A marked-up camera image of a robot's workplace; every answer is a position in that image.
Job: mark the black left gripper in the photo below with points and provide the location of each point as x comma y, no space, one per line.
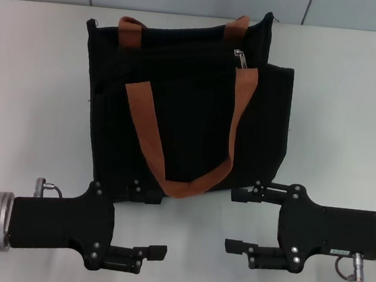
60,222

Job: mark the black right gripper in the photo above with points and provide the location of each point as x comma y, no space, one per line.
332,231

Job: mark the silver zipper pull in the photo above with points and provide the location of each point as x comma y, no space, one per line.
242,59

